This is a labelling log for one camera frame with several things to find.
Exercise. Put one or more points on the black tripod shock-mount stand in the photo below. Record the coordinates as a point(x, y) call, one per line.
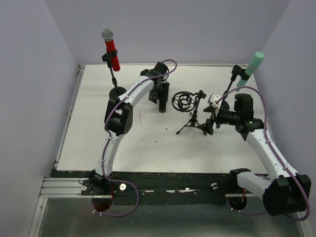
point(187, 102)

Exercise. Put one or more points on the black front mounting rail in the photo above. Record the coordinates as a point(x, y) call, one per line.
point(145, 188)

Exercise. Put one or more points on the aluminium extrusion frame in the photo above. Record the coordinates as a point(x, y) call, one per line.
point(58, 184)

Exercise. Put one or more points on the black glitter microphone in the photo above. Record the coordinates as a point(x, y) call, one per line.
point(162, 105)

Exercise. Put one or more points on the black round-base stand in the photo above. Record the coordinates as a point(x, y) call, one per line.
point(117, 90)
point(236, 71)

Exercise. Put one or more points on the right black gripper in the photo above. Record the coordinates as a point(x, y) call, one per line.
point(213, 119)

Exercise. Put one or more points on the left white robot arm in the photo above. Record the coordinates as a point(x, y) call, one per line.
point(119, 117)

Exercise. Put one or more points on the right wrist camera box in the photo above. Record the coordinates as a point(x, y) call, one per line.
point(213, 100)

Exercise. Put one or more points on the red glitter microphone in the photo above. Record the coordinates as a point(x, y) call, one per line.
point(107, 36)

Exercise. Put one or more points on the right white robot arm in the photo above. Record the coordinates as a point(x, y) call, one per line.
point(285, 191)

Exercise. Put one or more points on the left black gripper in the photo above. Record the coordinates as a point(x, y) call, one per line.
point(159, 97)

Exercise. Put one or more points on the mint green toy microphone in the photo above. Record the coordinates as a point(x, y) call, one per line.
point(253, 64)

